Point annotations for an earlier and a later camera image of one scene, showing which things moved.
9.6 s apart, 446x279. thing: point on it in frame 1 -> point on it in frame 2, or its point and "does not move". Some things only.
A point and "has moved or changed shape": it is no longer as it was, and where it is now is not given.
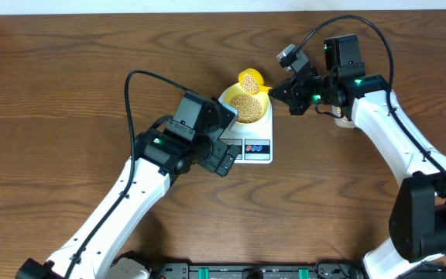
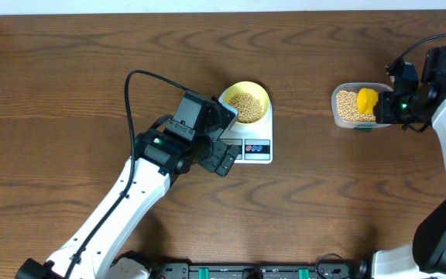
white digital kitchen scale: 254,142 does not move
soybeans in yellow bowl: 248,108 does not move
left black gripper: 211,162 does not move
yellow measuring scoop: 259,77 has moved or changed shape
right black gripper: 292,97 -> 383,109
